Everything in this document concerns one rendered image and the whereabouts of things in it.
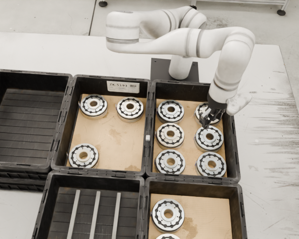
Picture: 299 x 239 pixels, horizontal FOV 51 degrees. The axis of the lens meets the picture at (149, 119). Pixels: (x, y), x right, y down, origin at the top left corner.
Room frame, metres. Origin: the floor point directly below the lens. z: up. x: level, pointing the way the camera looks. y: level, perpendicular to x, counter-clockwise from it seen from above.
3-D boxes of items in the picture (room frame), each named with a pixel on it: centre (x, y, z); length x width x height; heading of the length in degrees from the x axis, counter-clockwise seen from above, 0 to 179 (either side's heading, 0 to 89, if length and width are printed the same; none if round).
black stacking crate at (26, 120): (0.60, 0.45, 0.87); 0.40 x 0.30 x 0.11; 0
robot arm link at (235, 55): (0.57, -0.20, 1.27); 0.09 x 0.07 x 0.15; 161
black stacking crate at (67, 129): (0.60, 0.15, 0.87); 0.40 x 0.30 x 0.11; 0
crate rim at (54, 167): (0.60, 0.15, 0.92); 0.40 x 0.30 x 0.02; 0
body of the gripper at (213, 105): (0.58, -0.20, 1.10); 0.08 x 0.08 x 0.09
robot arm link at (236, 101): (0.57, -0.21, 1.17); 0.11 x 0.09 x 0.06; 45
